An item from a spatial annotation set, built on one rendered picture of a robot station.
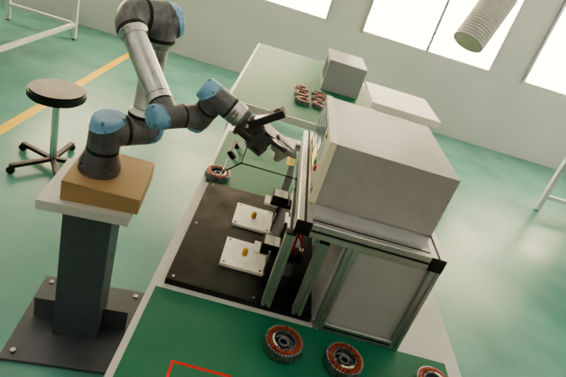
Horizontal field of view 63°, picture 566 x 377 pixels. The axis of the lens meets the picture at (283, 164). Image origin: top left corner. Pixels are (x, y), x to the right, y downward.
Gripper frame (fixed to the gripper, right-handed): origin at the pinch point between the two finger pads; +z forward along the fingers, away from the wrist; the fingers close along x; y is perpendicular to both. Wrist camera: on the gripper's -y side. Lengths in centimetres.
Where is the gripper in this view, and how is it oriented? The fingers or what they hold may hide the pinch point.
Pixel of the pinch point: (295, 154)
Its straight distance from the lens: 145.0
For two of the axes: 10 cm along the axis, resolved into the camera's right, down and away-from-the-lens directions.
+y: -6.6, 6.6, 3.7
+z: 7.5, 6.2, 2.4
